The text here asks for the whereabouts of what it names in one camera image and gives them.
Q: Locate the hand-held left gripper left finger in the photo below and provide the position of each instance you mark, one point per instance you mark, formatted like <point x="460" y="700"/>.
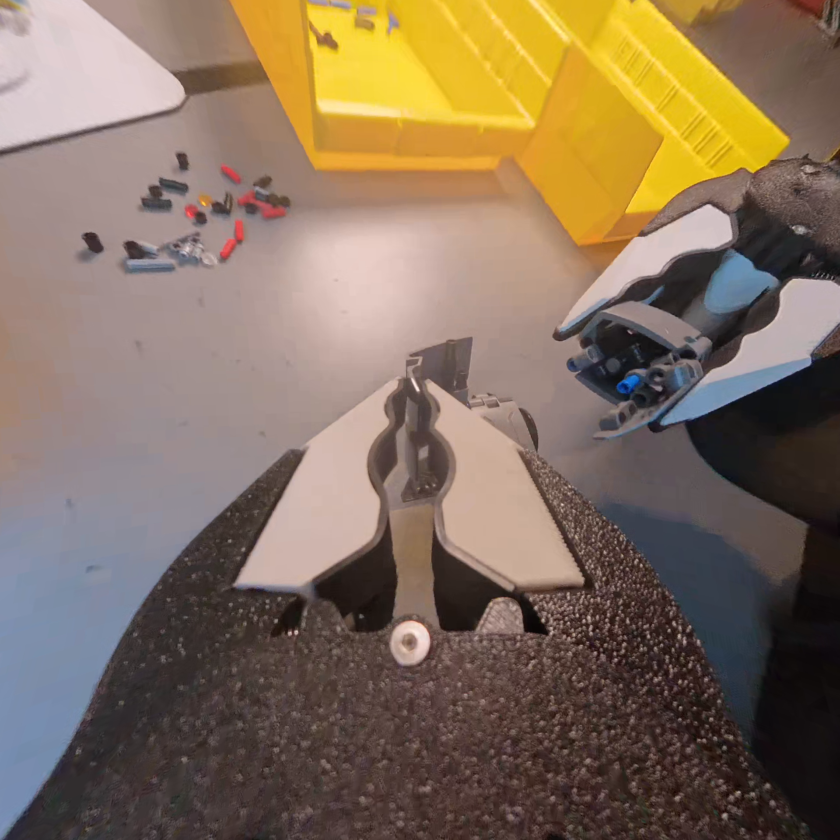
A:
<point x="321" y="512"/>

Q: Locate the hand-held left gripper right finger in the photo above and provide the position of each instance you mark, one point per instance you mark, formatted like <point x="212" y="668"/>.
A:
<point x="499" y="518"/>

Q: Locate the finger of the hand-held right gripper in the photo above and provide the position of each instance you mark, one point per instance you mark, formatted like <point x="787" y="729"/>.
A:
<point x="669" y="249"/>
<point x="787" y="328"/>

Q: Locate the grey toy brick engine assembly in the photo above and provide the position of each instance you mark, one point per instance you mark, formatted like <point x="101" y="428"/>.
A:
<point x="656" y="321"/>

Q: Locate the grey toy brick wing assembly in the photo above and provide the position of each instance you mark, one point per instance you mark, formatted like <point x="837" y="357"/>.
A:
<point x="453" y="361"/>

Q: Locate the grey desk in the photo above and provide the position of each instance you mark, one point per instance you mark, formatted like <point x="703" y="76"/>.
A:
<point x="328" y="295"/>

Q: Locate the yellow ribbed storage bin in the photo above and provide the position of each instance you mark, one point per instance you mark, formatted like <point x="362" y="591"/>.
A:
<point x="590" y="164"/>

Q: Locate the yellow open-front storage bin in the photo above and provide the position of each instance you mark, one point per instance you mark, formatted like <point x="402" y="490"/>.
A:
<point x="420" y="144"/>

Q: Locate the pile of small brick parts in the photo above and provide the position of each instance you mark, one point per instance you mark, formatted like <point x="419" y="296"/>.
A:
<point x="228" y="248"/>

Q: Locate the person's black printed clothing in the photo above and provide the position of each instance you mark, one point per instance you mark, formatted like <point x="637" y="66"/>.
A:
<point x="814" y="656"/>

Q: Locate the blue brick piece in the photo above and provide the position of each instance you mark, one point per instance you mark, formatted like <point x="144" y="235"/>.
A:
<point x="392" y="22"/>

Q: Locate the dark grey brick piece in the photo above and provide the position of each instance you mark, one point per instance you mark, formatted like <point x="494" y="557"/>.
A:
<point x="364" y="22"/>

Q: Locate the black brick piece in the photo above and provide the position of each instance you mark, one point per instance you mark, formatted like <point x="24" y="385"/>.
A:
<point x="323" y="38"/>

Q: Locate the white rounded flat plate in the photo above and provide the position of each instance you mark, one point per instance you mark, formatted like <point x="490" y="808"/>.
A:
<point x="79" y="85"/>

